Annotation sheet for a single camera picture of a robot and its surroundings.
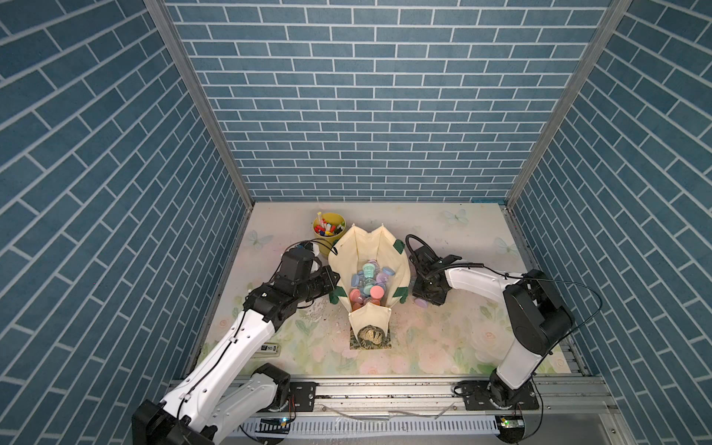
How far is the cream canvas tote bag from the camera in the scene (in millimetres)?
716

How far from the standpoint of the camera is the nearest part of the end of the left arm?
20.2 inches

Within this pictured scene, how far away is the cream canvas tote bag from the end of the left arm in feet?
0.16
